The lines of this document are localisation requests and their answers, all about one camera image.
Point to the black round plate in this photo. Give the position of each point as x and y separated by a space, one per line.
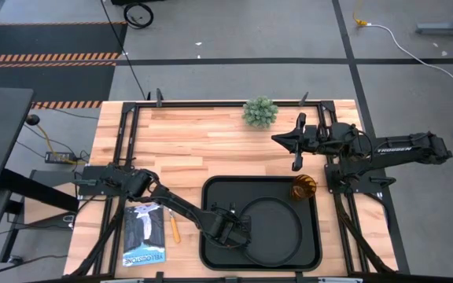
273 232

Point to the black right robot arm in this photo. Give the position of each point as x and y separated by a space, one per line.
407 149

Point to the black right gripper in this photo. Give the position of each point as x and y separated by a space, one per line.
313 139

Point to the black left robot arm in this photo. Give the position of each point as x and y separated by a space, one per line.
179 206

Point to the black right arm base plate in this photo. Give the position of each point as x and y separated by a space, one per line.
368 184

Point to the black round knob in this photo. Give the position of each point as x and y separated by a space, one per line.
32 120

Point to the black hazard-striped floor mat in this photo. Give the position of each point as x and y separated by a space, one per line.
53 39

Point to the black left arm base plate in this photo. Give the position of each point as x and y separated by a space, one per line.
89 188

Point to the Yellowstone picture book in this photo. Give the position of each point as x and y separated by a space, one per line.
144 236

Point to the black rectangular tray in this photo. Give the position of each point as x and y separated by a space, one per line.
218 184

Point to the black power adapter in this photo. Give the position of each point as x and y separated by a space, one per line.
58 157

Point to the amber ribbed glass cup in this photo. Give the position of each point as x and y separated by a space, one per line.
303 187

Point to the green artificial plant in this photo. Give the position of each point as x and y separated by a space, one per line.
260 112

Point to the black side desk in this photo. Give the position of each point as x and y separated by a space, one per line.
2 129

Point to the grey table leg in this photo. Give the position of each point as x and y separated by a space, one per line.
446 28

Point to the black table clamp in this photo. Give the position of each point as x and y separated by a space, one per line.
303 99
159 277
299 277
159 97

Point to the black metal table frame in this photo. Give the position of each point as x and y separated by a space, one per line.
163 104

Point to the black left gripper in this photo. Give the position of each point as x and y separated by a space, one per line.
226 232

